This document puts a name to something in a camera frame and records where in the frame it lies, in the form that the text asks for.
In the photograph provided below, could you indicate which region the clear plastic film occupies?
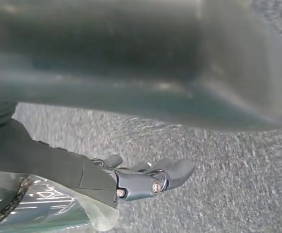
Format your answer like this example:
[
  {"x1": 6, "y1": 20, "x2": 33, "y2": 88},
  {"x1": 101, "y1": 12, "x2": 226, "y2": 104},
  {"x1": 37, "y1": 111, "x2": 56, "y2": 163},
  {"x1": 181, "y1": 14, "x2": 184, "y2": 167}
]
[{"x1": 0, "y1": 171, "x2": 120, "y2": 233}]

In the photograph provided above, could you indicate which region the black braided cable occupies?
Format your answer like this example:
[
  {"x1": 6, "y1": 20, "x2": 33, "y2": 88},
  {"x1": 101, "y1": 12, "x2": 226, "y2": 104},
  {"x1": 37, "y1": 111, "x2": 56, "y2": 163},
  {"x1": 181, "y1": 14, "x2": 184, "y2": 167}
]
[{"x1": 0, "y1": 175, "x2": 33, "y2": 233}]

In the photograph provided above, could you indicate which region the blurred silver robot shell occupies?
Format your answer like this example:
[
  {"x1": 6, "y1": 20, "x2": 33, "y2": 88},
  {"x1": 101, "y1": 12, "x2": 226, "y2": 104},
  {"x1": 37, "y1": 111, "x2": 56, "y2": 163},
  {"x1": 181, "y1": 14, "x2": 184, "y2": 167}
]
[{"x1": 0, "y1": 0, "x2": 282, "y2": 132}]

